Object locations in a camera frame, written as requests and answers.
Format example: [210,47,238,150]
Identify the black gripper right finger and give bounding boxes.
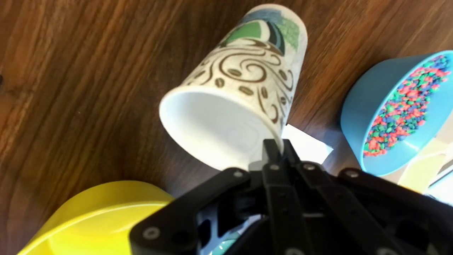
[282,139,453,255]

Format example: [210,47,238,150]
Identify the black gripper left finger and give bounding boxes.
[129,138,304,255]

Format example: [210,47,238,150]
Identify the patterned paper coffee cup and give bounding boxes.
[158,3,309,173]

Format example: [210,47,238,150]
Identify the teal spoon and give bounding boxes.
[214,235,247,255]

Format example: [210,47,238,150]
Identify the pale wooden box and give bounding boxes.
[398,136,453,193]

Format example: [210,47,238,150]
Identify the white paper napkin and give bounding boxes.
[281,123,335,166]

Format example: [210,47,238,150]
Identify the blue bowl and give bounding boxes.
[340,50,453,179]

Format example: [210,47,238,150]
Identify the colourful candies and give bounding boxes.
[362,54,452,159]

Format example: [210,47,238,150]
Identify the yellow bowl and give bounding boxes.
[19,180,176,255]

